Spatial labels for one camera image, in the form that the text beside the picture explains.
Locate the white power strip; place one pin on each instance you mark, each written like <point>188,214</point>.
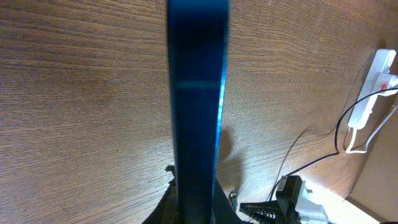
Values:
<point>378,78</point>

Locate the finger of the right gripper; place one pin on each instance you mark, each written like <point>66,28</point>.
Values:
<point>262,212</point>

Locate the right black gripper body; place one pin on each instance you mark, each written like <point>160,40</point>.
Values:
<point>287,193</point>

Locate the blue Galaxy smartphone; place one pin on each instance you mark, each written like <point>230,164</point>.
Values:
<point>197,41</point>

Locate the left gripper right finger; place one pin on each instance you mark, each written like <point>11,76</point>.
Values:
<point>223,212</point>

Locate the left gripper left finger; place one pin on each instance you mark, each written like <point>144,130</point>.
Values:
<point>166,212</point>

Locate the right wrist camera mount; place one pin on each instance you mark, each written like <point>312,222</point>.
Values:
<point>308,211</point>

